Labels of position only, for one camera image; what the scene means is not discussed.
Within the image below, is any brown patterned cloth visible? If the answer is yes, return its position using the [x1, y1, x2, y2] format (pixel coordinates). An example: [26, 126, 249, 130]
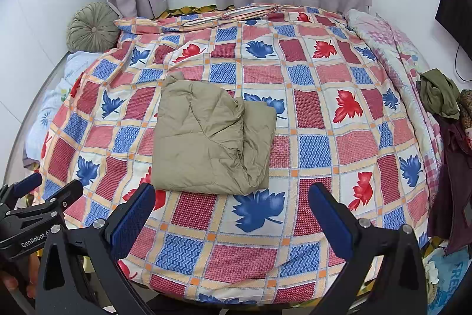
[457, 90, 472, 131]

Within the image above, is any black screen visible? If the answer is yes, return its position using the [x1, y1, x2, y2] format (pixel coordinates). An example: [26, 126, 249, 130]
[435, 0, 472, 61]

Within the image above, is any round green pleated cushion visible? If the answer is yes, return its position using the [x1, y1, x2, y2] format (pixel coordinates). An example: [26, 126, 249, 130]
[67, 2, 120, 53]

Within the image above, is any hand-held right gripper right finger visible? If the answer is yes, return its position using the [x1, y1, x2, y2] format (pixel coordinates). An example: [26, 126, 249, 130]
[308, 183, 428, 315]

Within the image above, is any dark maroon garment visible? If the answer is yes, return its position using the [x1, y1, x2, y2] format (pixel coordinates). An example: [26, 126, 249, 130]
[428, 112, 472, 254]

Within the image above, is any black cable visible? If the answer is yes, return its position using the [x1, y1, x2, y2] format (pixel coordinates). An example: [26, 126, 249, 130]
[453, 42, 472, 83]

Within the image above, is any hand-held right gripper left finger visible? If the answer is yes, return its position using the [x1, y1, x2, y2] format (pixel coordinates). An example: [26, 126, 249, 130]
[35, 183, 157, 315]

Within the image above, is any yellow patterned mat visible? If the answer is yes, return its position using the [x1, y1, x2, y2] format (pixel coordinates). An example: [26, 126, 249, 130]
[168, 4, 218, 16]

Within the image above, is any blue printed plastic bag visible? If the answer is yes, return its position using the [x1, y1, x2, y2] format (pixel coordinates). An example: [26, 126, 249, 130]
[424, 245, 472, 315]

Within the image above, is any person's left hand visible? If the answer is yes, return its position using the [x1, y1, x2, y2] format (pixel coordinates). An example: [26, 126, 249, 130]
[0, 252, 39, 304]

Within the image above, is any leaf print checked bedsheet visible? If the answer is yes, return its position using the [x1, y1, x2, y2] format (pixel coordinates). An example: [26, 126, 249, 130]
[39, 3, 443, 304]

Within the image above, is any pink floral quilt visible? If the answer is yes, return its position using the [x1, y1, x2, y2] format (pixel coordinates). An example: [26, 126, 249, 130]
[345, 9, 443, 190]

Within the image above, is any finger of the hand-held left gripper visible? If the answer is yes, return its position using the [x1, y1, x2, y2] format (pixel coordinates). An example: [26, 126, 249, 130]
[0, 172, 43, 208]
[0, 179, 85, 227]

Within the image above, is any light blue floral pillow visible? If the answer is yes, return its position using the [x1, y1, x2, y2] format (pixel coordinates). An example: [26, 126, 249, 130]
[22, 51, 107, 168]

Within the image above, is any olive green puffer jacket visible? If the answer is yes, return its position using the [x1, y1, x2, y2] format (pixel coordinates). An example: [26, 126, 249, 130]
[151, 71, 278, 195]

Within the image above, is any olive green garment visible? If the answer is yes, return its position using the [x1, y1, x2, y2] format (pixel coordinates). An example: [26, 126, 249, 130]
[417, 68, 461, 120]

